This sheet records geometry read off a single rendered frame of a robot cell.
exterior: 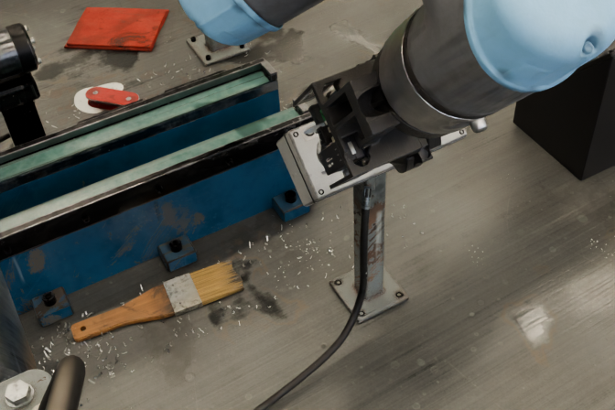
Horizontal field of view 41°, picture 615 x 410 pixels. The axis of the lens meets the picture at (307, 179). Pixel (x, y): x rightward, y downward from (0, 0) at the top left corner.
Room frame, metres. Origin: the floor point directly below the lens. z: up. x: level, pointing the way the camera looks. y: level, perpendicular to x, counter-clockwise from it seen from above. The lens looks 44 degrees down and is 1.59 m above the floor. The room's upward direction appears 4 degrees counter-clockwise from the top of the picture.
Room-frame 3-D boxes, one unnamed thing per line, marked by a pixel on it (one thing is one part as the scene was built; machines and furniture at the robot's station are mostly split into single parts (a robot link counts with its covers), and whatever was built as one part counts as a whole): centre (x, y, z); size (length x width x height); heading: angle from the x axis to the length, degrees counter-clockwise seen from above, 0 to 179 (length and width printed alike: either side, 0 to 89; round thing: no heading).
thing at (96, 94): (1.00, 0.29, 0.81); 0.09 x 0.03 x 0.02; 69
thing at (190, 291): (0.61, 0.19, 0.80); 0.21 x 0.05 x 0.01; 111
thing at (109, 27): (1.20, 0.30, 0.80); 0.15 x 0.12 x 0.01; 80
